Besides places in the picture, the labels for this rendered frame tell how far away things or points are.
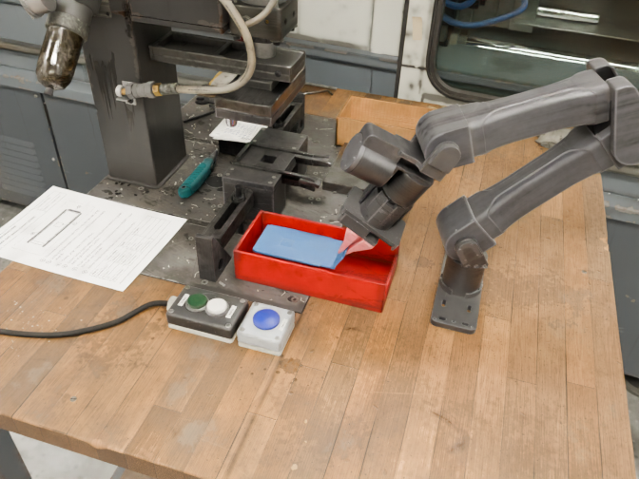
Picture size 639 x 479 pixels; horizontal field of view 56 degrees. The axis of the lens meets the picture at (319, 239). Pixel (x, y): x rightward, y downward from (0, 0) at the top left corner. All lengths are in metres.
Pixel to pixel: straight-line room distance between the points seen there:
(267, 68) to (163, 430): 0.59
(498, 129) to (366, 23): 0.90
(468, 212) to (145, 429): 0.54
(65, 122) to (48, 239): 1.23
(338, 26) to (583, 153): 0.96
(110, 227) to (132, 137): 0.18
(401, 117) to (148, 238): 0.65
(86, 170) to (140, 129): 1.24
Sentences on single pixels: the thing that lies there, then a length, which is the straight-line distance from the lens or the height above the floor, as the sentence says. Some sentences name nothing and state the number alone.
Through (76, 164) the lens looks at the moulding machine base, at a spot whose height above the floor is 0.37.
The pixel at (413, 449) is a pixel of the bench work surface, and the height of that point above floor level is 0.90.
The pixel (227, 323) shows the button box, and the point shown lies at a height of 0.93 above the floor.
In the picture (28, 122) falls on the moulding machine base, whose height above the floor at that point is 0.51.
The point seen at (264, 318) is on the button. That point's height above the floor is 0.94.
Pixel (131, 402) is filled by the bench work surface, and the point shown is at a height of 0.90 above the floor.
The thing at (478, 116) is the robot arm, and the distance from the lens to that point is 0.83.
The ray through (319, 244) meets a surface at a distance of 1.00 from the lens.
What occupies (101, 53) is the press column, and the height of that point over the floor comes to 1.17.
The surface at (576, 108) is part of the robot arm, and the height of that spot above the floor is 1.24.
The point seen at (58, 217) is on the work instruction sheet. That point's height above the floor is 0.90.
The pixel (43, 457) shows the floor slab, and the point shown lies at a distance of 1.99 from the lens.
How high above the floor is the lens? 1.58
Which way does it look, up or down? 38 degrees down
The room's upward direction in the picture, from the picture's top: 2 degrees clockwise
